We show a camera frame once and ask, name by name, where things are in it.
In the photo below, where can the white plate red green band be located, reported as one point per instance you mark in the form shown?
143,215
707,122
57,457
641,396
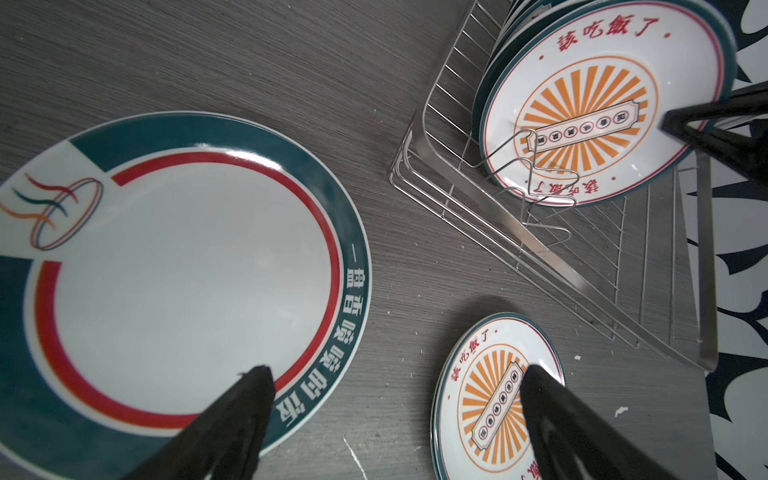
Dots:
147,264

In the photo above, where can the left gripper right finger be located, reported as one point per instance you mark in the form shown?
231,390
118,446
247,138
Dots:
570,441

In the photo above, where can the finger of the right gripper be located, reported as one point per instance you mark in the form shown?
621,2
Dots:
747,155

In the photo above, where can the white plate orange sunburst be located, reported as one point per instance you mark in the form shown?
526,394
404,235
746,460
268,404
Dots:
478,427

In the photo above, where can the white plate back row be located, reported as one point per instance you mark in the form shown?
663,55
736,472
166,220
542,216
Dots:
575,118

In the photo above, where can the wire dish rack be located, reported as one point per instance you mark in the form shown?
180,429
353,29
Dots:
624,267

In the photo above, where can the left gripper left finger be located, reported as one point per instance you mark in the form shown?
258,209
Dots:
224,441

